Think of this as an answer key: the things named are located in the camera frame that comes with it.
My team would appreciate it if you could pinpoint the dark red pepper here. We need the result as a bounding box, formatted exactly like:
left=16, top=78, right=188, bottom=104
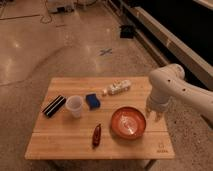
left=92, top=124, right=101, bottom=147

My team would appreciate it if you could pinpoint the blue sponge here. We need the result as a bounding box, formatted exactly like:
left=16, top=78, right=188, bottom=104
left=86, top=94, right=101, bottom=110

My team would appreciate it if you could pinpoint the orange ceramic bowl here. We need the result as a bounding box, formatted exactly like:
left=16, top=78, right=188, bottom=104
left=110, top=107, right=146, bottom=140

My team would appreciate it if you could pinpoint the white equipment base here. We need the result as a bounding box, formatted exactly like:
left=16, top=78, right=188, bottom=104
left=46, top=0, right=74, bottom=14

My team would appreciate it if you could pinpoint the clear plastic cup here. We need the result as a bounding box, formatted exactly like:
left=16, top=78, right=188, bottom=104
left=65, top=95, right=83, bottom=118

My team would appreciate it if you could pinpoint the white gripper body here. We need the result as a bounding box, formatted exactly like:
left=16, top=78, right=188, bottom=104
left=146, top=100, right=168, bottom=113

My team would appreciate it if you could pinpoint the black box on floor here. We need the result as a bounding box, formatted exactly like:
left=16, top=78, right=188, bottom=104
left=120, top=25, right=134, bottom=38

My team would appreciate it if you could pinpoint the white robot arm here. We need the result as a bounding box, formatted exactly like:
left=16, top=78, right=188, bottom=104
left=145, top=64, right=213, bottom=125

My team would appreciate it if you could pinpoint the grey wall ledge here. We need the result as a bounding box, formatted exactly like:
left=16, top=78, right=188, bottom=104
left=103, top=0, right=213, bottom=91

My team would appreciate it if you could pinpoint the wooden folding table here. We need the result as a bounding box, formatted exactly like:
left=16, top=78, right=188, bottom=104
left=25, top=77, right=175, bottom=160

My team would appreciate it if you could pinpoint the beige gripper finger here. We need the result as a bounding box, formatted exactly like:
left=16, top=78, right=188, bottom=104
left=145, top=109, right=151, bottom=118
left=155, top=112, right=163, bottom=122

